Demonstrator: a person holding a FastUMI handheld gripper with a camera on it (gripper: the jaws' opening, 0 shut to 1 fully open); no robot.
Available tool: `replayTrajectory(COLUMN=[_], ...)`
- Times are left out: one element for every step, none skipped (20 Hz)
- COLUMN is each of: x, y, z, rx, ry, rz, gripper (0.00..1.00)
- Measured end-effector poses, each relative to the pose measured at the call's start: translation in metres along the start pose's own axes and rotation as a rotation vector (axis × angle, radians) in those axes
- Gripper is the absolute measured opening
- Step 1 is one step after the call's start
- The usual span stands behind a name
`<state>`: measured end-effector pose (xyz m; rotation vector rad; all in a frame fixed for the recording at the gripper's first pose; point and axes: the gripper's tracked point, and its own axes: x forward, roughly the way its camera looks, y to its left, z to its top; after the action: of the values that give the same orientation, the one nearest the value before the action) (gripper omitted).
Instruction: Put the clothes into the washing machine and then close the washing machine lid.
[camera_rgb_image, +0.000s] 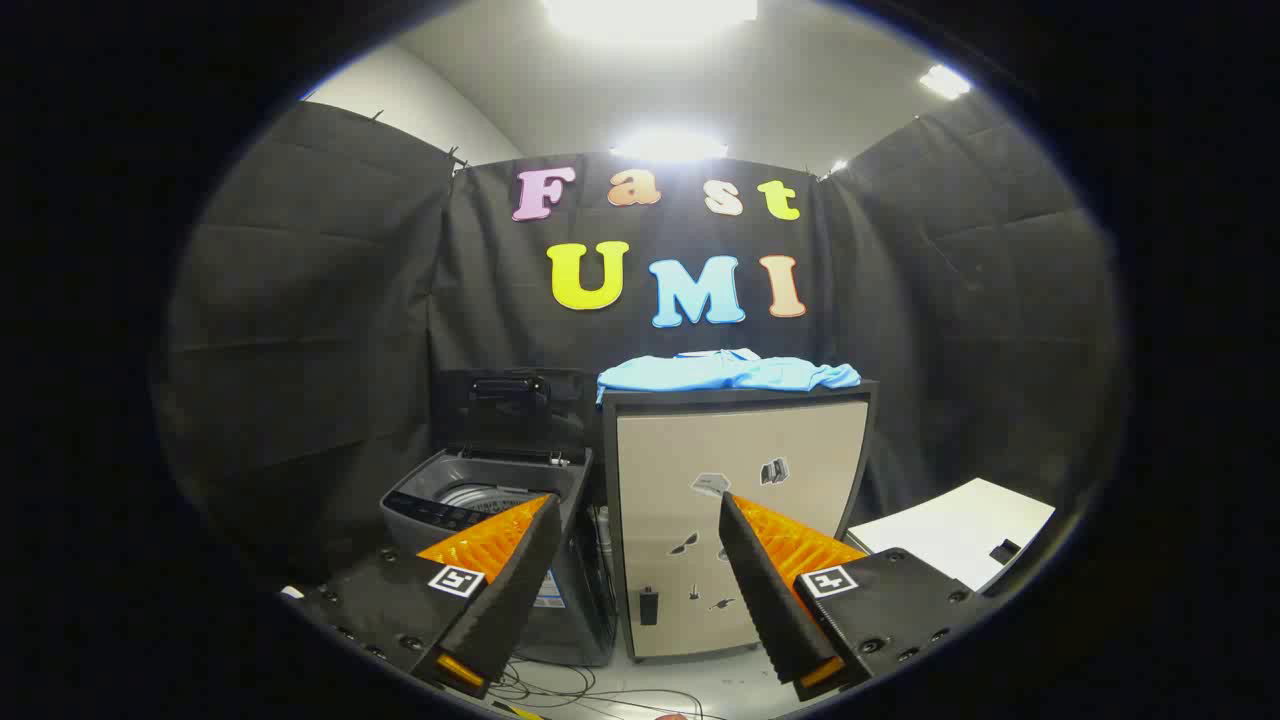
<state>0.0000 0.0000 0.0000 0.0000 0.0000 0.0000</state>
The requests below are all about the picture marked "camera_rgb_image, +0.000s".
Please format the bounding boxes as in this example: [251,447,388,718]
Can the grey washing machine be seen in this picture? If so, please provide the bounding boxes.
[380,448,619,669]

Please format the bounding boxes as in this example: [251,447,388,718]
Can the beige cabinet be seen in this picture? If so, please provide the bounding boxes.
[600,380,881,663]

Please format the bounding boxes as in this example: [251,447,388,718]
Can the light blue polo shirt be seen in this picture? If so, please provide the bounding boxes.
[596,348,863,405]

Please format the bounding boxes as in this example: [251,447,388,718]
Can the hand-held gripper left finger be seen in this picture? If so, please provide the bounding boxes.
[300,493,563,701]

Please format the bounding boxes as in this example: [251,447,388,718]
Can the black backdrop cloth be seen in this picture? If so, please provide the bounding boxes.
[150,95,1126,591]

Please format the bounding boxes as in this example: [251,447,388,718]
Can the dark washing machine lid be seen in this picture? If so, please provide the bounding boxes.
[432,368,599,466]

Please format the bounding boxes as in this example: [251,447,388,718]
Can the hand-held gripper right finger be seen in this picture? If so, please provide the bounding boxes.
[718,492,991,703]

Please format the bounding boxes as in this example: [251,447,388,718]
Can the white board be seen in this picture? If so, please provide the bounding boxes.
[845,477,1057,593]

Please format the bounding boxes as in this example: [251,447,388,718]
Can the large ceiling light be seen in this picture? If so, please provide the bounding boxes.
[540,0,761,43]

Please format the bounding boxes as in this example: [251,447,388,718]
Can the floor cables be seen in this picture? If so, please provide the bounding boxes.
[490,658,731,720]

